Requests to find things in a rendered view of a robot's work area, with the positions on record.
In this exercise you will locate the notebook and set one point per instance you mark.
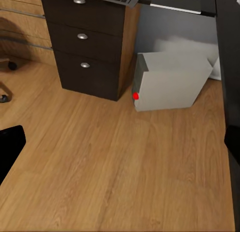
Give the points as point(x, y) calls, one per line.
point(188, 6)

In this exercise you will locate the cabinet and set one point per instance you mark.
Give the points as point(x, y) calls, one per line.
point(93, 43)
point(24, 32)

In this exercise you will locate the swivel chair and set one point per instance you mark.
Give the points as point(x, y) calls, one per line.
point(11, 65)

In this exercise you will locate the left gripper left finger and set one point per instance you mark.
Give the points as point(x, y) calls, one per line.
point(12, 141)

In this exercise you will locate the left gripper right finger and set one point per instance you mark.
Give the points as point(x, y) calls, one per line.
point(232, 141)

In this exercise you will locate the desktop computer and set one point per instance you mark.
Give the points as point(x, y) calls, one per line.
point(169, 80)

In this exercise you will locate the desk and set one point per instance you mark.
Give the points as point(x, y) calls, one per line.
point(227, 70)

